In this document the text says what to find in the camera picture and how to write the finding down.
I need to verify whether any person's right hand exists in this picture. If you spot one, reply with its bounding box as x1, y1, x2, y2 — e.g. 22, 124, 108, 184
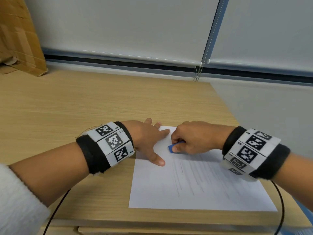
171, 121, 236, 155

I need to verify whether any person's left hand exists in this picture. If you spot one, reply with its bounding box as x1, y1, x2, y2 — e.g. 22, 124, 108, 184
121, 118, 171, 167

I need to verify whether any blue eraser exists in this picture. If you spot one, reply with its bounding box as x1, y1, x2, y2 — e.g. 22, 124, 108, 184
168, 141, 186, 153

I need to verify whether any white paper sheet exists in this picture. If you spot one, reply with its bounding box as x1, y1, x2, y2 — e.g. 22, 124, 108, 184
128, 126, 278, 212

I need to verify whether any person's left forearm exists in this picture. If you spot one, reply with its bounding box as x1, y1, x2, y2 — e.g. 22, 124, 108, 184
8, 142, 90, 207

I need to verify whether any person's right forearm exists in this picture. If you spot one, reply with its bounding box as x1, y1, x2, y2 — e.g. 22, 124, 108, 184
271, 151, 313, 212

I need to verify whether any wooden desk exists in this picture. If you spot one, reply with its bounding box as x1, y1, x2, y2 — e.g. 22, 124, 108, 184
0, 66, 312, 235

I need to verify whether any black left wristband with markers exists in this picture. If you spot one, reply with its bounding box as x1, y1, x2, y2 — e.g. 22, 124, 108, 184
76, 121, 135, 175

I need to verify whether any black wristband with markers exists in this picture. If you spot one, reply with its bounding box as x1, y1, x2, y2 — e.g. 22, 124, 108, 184
222, 126, 291, 180
76, 121, 135, 175

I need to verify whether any black right wristband with markers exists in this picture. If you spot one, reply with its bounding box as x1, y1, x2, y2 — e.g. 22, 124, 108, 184
222, 126, 291, 180

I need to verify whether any wooden drawer front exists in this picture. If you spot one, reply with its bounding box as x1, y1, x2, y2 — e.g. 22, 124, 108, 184
78, 226, 282, 235

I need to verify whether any wide white roller blind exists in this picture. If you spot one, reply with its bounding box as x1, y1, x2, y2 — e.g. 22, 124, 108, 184
23, 0, 220, 67

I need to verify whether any narrow white roller blind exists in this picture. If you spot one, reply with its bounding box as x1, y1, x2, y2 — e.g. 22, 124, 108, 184
207, 0, 313, 73

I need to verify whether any brown cardboard box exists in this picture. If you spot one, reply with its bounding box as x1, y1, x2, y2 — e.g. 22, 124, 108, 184
0, 0, 49, 77

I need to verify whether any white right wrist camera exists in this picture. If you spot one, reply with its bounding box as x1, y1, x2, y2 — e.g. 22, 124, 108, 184
221, 159, 259, 182

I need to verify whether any metal bead chain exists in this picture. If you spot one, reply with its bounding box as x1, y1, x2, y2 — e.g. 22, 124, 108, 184
193, 0, 224, 82

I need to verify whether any dark window frame rail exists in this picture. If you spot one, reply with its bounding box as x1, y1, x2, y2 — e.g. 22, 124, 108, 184
43, 47, 313, 84

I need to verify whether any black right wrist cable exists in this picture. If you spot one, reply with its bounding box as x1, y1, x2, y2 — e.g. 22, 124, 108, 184
270, 180, 286, 235

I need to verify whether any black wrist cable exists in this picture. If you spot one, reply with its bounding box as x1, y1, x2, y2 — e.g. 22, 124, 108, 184
43, 188, 72, 235
270, 180, 286, 235

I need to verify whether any blue window post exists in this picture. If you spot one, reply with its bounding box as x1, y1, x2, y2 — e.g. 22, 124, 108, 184
201, 0, 231, 63

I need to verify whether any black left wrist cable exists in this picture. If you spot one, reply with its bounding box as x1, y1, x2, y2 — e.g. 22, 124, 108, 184
43, 188, 72, 235

